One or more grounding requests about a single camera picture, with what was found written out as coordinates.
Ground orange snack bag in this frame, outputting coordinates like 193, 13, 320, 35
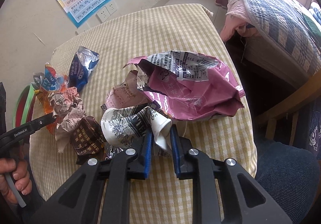
35, 73, 70, 136

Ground dark brown snack wrapper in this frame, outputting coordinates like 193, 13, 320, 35
70, 116, 105, 165

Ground brown white paper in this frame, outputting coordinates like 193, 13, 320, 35
48, 87, 85, 153

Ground light blue wrapper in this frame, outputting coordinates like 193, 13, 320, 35
31, 63, 69, 92

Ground crushed patterned paper cup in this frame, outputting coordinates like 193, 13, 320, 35
101, 104, 172, 157

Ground pink torn paper box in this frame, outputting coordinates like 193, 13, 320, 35
101, 70, 149, 111

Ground blue oreo wrapper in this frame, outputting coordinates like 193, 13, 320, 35
69, 46, 100, 93

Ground large pink plastic bag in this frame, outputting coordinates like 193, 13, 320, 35
127, 50, 245, 121

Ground person's left hand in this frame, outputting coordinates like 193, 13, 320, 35
0, 158, 32, 204

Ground red bin with green rim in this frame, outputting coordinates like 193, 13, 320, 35
12, 83, 35, 128

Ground person's leg blue jeans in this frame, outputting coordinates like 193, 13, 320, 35
255, 138, 320, 223

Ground wooden chair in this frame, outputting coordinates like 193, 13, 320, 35
255, 70, 321, 146

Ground checkered yellow tablecloth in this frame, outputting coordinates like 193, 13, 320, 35
50, 4, 257, 223

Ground bed with plaid quilt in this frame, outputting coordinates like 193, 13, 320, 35
220, 0, 320, 88

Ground red slippers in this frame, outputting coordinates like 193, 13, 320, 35
215, 0, 228, 9

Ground white wall outlet plate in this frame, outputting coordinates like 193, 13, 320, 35
75, 22, 90, 35

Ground white wall socket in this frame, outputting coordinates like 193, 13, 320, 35
96, 6, 111, 23
105, 1, 118, 15

